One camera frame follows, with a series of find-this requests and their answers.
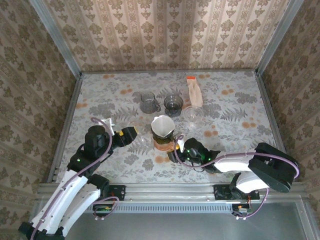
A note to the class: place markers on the grey glass mug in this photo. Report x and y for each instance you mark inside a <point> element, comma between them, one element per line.
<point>173,103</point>

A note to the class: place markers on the aluminium front mounting rail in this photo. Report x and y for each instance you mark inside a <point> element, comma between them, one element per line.
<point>170,192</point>

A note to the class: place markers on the white paper coffee filter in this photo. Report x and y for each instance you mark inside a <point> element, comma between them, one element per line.
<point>162,126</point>

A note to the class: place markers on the floral patterned table cover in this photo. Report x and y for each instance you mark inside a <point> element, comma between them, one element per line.
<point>100,85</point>

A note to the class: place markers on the aluminium back table rail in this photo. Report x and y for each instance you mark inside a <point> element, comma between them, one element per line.
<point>170,71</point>

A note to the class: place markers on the small control board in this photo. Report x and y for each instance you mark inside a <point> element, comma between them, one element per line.
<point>102,210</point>
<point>242,210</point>

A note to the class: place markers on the clear plastic coffee dripper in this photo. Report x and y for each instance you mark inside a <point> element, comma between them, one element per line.
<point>193,113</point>

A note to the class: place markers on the aluminium side table rail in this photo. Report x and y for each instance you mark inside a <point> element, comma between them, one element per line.
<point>65,125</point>
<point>275,125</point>

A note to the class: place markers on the dark olive coffee dripper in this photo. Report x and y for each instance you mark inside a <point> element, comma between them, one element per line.
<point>170,140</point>

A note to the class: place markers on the aluminium frame post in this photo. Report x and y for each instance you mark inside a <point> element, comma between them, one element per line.
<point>276,37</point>
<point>59,37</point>

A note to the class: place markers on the orange glass server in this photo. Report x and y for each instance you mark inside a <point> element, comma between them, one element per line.
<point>162,147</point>

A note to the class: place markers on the grey metal base panel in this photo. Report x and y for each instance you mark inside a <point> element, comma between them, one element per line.
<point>175,226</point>

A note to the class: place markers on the coffee filter pack orange tab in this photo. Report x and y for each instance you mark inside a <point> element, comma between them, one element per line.
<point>195,93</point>

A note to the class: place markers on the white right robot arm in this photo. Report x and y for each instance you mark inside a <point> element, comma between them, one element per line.
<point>272,170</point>

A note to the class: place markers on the clear glass server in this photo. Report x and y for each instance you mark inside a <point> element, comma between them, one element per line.
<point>142,136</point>

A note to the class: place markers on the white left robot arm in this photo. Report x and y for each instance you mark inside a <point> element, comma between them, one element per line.
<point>62,195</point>

